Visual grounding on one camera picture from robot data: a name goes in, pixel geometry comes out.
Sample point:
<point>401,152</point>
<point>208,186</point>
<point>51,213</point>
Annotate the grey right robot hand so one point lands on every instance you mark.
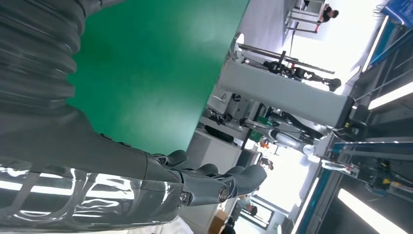
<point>96,174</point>

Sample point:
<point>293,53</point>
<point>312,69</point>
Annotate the white cabinet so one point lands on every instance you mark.
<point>209,151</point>

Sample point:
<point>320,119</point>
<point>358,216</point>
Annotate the black flat device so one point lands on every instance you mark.
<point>219,134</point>

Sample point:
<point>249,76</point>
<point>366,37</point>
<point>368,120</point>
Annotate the brown cardboard box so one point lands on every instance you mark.
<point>217,224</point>

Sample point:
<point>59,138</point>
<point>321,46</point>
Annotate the green crate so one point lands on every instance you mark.
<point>261,124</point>

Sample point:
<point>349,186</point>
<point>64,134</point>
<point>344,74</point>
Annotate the chrome pole stand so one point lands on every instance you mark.
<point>255,49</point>

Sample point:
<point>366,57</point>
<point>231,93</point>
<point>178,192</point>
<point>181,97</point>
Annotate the white robot stand machine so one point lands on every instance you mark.
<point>284,93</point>

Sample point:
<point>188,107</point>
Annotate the black hanging robot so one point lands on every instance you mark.
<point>300,72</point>

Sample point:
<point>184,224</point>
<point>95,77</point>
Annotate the white ceiling light panel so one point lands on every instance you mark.
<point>367,213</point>
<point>390,96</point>

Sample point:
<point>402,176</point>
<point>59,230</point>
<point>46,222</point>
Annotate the black blue gantry machine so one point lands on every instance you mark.
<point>371,164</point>

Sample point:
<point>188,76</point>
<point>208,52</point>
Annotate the person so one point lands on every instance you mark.
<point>329,14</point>

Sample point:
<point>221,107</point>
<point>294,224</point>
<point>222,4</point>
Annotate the white metal frame desk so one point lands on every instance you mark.
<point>303,19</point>

